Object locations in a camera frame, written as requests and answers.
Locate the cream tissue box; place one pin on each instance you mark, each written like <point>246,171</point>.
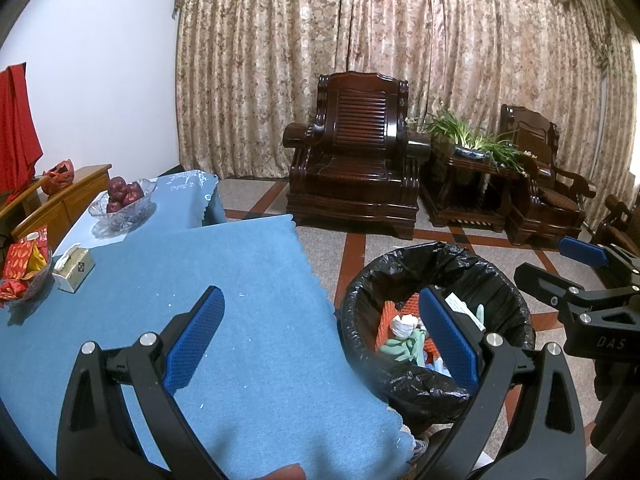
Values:
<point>75,267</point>

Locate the glass snack dish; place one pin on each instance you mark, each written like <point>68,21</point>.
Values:
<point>40,282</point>

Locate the beige patterned curtain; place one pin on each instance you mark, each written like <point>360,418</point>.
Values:
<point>300,60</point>

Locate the pile of red snack packets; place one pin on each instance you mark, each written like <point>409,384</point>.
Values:
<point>20,260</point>

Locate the white paper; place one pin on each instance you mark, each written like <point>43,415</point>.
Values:
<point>404,325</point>

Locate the glass fruit bowl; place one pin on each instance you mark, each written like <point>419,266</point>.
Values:
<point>135,213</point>

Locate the pile of red apples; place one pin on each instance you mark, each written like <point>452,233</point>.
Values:
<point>118,187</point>

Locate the trash bin with black bag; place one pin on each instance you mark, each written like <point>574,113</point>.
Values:
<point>400,267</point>

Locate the dark wooden side table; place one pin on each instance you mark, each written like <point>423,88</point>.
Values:
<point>460,195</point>

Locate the potted green plant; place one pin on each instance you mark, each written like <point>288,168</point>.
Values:
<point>470,142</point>

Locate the orange foam net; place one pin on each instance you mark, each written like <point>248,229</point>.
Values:
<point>411,305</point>
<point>386,320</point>

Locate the dark wooden armchair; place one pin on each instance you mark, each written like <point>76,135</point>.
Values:
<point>540,200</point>
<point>355,175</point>
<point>617,215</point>

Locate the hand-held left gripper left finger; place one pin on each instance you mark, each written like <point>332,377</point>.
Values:
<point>197,340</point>

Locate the white paper slip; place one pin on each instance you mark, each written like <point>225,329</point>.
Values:
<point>457,305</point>

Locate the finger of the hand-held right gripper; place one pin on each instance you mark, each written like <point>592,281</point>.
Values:
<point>582,251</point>
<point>547,282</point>

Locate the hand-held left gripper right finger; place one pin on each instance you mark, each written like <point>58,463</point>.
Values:
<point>450,345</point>

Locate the light blue printed tablecloth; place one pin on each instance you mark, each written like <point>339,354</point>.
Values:
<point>185,195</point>

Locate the light wooden cabinet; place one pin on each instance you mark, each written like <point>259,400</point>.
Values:
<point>75,200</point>

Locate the green glove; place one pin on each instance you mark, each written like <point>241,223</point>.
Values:
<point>400,347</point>
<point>477,317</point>

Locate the blue felt tablecloth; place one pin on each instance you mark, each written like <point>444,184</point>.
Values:
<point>225,260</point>

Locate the red cloth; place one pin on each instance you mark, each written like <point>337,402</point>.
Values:
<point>17,130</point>

